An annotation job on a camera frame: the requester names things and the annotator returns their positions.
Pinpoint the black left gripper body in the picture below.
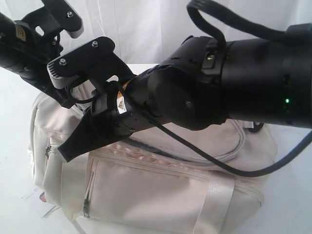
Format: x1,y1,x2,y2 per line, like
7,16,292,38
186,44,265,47
0,14,74,109

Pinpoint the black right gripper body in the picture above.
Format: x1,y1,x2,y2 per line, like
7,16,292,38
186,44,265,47
82,80,161,147

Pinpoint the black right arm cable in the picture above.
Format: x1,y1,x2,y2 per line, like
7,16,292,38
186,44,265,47
114,0,312,177

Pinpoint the cream duffel bag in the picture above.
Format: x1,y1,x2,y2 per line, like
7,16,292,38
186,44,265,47
29,93,267,234

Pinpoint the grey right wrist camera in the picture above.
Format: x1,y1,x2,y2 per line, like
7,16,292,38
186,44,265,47
47,37,133,89

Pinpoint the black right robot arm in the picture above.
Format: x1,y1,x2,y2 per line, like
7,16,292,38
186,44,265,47
59,24,312,161

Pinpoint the white backdrop curtain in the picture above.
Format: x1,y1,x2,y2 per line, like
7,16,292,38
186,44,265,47
0,0,312,71

